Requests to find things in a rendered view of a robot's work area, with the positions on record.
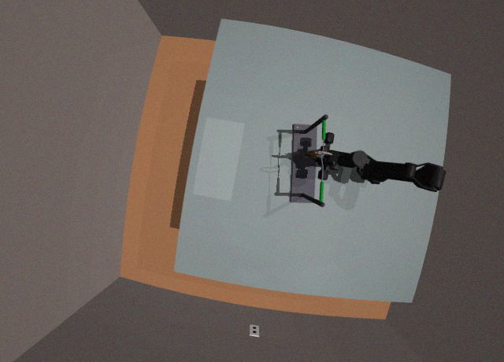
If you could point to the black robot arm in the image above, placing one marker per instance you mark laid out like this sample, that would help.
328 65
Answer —
430 177

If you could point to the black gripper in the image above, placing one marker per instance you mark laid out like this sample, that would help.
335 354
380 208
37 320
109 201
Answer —
329 138

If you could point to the dark grey flat panel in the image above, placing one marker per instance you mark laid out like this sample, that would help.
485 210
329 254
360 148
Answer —
304 167

